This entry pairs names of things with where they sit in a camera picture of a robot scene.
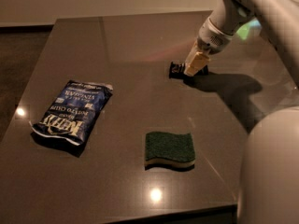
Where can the blue potato chip bag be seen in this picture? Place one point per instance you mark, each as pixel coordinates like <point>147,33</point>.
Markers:
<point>74,111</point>

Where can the green and yellow sponge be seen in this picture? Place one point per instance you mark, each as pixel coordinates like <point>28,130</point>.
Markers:
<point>170,150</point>

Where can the black rxbar chocolate bar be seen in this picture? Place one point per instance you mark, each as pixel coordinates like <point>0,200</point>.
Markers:
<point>176,70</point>

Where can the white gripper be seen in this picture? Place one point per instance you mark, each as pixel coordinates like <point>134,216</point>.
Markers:
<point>211,38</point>

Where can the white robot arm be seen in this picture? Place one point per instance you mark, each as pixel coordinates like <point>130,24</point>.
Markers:
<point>266,102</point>

